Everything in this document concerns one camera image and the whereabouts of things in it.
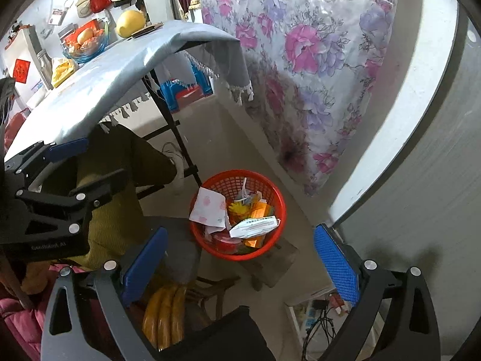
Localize red patterned tablecloth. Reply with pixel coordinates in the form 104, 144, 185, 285
5, 109, 31, 147

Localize orange striped cardboard box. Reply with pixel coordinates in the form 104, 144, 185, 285
250, 199, 277, 219

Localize red plastic basket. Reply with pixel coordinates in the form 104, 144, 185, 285
189, 170, 286, 261

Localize floral plastic-covered mattress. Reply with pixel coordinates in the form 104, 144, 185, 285
197, 0, 401, 196

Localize white printed packet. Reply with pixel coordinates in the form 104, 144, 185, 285
229, 216, 282, 239

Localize yellow pomelo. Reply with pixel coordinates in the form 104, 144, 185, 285
116, 11, 146, 39

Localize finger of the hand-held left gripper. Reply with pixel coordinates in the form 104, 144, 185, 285
15, 168, 129, 215
4, 138, 90, 185

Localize yellow tissue pack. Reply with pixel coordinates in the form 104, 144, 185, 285
51, 57, 79, 89

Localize red plastic basin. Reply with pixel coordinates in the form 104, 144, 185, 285
176, 86, 204, 110

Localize red diamond paper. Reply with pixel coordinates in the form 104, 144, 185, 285
13, 59, 31, 85

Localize white pink-print plastic packet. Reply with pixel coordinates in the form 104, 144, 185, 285
189, 187, 227, 230

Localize person's red quilted jacket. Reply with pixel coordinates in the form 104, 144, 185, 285
0, 263, 98, 361

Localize blue glass fruit bowl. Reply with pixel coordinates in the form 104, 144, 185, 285
62, 32, 109, 64

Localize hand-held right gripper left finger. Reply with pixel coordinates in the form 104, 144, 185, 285
39, 227, 170, 361

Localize white storage box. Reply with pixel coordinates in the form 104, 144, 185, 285
283, 288, 357, 361

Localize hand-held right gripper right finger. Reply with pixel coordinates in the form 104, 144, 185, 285
313, 224, 441, 361

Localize white refrigerator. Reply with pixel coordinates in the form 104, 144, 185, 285
4, 26, 46, 110

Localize black folding table frame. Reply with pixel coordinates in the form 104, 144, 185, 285
148, 68, 200, 189

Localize yellow coiled hose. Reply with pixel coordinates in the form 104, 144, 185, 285
142, 285, 186, 350

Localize person's olive trousers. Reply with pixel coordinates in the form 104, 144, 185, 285
75, 124, 177, 267

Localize brown card with pen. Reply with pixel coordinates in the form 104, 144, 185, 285
131, 23, 164, 39

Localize person's white shoe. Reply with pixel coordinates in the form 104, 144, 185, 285
161, 142, 186, 189

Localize yellow artificial flower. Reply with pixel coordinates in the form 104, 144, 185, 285
227, 200, 250, 222

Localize black cloth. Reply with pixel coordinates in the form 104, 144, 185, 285
158, 306, 277, 361

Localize stainless steel thermos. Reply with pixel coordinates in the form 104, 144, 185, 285
36, 49, 55, 90

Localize clear plastic hanging bag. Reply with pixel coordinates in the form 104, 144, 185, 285
47, 0, 76, 26

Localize blue plastic stool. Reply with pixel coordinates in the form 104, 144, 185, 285
160, 62, 215, 113

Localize black cable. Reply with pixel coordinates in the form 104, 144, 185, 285
302, 301, 339, 361

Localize wooden chair frame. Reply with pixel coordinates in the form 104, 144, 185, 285
186, 274, 241, 316

